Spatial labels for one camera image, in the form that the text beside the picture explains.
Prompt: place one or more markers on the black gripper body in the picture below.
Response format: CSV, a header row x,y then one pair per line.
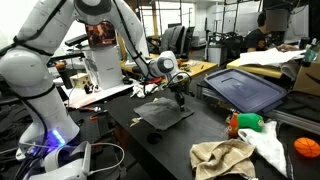
x,y
179,84

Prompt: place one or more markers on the amazon cardboard box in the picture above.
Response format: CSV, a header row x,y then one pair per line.
x,y
308,79

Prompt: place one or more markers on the white box stand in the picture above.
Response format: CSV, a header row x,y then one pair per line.
x,y
103,66

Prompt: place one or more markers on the torn tape scrap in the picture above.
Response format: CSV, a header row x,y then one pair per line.
x,y
135,121

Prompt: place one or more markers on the grey towel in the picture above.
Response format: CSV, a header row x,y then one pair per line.
x,y
162,113

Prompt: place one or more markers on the orange toy bottle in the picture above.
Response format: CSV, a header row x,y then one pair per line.
x,y
233,126

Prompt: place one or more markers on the small screen on stand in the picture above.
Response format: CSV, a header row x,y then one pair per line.
x,y
101,35

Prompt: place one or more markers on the beige towel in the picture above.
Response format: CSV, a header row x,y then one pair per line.
x,y
212,159

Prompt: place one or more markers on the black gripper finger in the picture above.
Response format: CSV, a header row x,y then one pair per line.
x,y
181,102

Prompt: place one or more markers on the seated person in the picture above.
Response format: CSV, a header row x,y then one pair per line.
x,y
256,39

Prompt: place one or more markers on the stack of white papers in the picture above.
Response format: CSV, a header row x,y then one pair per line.
x,y
268,57

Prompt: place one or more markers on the green plush toy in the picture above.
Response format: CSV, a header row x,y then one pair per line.
x,y
250,120

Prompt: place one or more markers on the red plastic bowl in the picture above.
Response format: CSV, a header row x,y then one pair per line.
x,y
155,80

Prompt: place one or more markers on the white VR headset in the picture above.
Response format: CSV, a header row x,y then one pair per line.
x,y
70,163

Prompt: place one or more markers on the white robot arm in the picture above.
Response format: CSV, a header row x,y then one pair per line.
x,y
24,64

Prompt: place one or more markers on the orange toy basketball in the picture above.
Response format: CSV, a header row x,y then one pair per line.
x,y
307,147

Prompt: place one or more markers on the white cloth near ball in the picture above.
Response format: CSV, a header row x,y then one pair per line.
x,y
268,146

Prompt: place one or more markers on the dark blue bin lid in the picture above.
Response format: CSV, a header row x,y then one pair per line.
x,y
245,91

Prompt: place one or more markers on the white towel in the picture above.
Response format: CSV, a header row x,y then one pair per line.
x,y
141,91

